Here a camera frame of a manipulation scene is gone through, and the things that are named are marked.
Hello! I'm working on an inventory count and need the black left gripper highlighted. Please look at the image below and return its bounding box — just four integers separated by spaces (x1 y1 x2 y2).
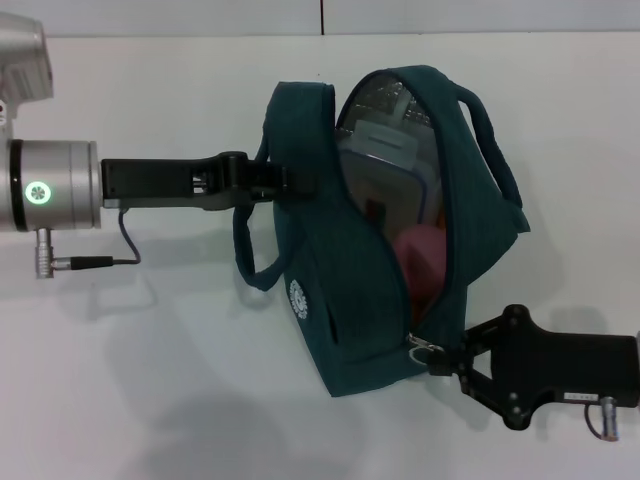
102 151 319 202

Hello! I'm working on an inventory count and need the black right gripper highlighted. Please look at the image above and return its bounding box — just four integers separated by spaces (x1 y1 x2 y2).
427 302 640 432

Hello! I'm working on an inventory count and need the clear food container blue rim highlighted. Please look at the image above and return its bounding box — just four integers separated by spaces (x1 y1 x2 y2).
337 94 437 236

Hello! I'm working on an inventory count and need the pink peach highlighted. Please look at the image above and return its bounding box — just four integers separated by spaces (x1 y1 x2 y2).
392 224 449 321

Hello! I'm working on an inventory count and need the teal insulated lunch bag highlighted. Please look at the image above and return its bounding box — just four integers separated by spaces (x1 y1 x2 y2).
233 64 531 399

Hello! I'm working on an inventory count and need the right arm cable connector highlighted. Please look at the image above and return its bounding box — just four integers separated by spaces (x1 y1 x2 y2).
584 394 622 442

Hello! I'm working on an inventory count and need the left arm grey cable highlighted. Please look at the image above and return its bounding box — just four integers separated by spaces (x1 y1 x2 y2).
33 209 142 280

